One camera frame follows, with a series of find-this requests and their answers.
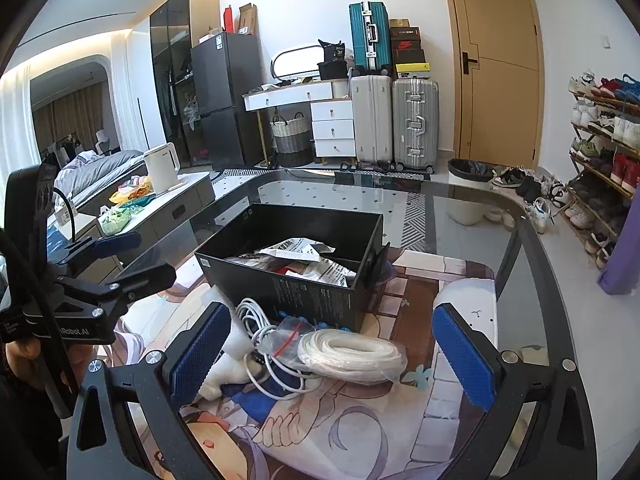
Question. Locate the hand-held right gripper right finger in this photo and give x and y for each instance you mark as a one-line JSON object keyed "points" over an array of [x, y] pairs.
{"points": [[465, 355]]}

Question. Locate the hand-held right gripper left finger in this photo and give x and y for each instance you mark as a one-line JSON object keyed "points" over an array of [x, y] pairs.
{"points": [[197, 350]]}

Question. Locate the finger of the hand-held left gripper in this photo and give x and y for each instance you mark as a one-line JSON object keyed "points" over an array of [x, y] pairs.
{"points": [[145, 280], [117, 246]]}

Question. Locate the black cardboard box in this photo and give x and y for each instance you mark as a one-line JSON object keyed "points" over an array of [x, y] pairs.
{"points": [[300, 305]]}

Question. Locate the clear bag of white shoelaces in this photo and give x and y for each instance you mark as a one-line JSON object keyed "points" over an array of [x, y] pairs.
{"points": [[350, 355]]}

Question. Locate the small white packet red tab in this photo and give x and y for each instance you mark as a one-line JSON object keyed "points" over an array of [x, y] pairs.
{"points": [[287, 270]]}

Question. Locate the white printed sachet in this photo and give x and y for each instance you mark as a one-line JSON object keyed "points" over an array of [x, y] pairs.
{"points": [[295, 250]]}

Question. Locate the large white printed packet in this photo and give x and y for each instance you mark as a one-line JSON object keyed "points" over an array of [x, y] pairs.
{"points": [[325, 272]]}

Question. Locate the person's left hand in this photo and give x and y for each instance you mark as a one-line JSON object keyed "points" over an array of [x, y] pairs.
{"points": [[20, 362]]}

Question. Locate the pile of snack bags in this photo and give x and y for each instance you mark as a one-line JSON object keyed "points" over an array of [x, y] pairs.
{"points": [[125, 200]]}

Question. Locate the grey side table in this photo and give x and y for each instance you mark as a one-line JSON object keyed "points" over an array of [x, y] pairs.
{"points": [[170, 205]]}

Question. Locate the grey bed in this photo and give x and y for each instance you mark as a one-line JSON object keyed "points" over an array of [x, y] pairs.
{"points": [[100, 170]]}

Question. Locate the white electric kettle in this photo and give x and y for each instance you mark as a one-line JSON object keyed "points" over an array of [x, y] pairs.
{"points": [[160, 170]]}

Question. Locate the brown curtains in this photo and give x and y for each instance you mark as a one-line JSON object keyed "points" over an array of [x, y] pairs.
{"points": [[65, 115]]}

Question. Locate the white office chair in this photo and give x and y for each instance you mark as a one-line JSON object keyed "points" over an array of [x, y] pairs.
{"points": [[103, 141]]}

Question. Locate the printed cartoon table mat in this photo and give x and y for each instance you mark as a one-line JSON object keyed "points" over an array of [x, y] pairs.
{"points": [[350, 425]]}

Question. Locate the white trash bin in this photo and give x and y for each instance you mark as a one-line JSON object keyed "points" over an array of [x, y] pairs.
{"points": [[470, 195]]}

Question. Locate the scattered floor shoes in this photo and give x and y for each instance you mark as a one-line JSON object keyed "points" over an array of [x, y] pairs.
{"points": [[535, 195]]}

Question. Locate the dark grey fridge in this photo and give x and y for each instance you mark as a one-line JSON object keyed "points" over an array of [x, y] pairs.
{"points": [[225, 100]]}

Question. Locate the purple bag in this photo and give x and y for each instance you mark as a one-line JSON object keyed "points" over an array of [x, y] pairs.
{"points": [[622, 260]]}

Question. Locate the dark glass wardrobe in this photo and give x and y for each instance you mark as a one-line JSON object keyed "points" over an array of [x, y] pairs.
{"points": [[172, 70]]}

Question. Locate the woven laundry basket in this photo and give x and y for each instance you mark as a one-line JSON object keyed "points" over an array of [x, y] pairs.
{"points": [[291, 142]]}

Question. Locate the wooden shoe rack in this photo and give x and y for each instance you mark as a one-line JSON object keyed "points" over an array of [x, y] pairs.
{"points": [[600, 170]]}

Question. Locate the silver suitcase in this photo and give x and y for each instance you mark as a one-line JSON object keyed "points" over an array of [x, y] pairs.
{"points": [[415, 125]]}

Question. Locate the white vanity desk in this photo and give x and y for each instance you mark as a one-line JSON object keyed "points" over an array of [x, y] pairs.
{"points": [[332, 125]]}

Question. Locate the white suitcase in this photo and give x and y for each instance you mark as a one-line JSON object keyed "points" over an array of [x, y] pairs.
{"points": [[371, 120]]}

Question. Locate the oval white mirror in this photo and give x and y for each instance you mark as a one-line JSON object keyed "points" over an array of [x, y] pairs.
{"points": [[295, 62]]}

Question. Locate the open cardboard box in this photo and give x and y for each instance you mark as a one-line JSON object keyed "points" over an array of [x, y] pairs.
{"points": [[247, 20]]}

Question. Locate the shoe rack with shoes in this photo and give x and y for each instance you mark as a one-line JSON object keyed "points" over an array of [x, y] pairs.
{"points": [[615, 125]]}

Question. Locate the black round box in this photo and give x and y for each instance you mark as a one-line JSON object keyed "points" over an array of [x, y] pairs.
{"points": [[332, 70]]}

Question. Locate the black yellow shoe box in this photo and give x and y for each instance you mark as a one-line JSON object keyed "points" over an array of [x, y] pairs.
{"points": [[412, 70]]}

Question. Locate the black paper bag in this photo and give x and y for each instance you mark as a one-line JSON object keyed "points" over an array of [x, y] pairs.
{"points": [[334, 51]]}

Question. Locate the tan wooden door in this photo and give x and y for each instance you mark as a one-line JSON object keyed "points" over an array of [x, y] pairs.
{"points": [[500, 60]]}

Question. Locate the black red shoe box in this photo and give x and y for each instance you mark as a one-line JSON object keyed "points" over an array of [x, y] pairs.
{"points": [[406, 45]]}

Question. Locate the teal suitcase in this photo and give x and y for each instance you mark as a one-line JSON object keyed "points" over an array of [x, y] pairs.
{"points": [[370, 37]]}

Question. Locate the black shoe box white label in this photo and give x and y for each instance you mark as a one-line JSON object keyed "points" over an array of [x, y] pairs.
{"points": [[404, 33]]}

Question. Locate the brown cardboard shoe box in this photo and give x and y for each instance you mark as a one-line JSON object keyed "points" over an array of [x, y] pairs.
{"points": [[399, 23]]}

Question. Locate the white wall switch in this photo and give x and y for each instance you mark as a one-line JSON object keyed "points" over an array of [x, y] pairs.
{"points": [[606, 40]]}

